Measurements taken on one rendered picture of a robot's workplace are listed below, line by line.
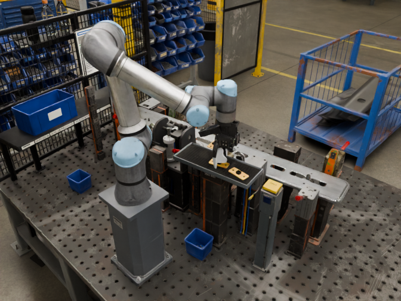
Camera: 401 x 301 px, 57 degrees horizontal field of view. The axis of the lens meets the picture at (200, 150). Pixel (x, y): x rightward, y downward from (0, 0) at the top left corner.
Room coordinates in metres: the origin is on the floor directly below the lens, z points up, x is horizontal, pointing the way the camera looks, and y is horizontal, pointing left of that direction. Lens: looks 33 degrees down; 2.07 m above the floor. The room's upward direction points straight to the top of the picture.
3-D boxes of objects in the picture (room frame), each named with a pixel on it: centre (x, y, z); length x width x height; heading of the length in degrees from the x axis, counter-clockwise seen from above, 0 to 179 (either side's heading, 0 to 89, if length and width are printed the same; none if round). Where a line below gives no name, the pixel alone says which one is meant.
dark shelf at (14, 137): (2.06, 0.78, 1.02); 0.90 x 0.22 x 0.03; 145
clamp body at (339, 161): (1.52, -0.66, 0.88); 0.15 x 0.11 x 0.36; 145
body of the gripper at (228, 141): (1.28, -0.11, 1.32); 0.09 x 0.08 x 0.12; 62
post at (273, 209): (1.15, -0.28, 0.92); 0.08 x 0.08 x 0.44; 55
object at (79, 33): (2.37, 0.71, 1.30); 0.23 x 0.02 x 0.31; 145
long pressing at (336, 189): (1.70, -0.09, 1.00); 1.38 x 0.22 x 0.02; 55
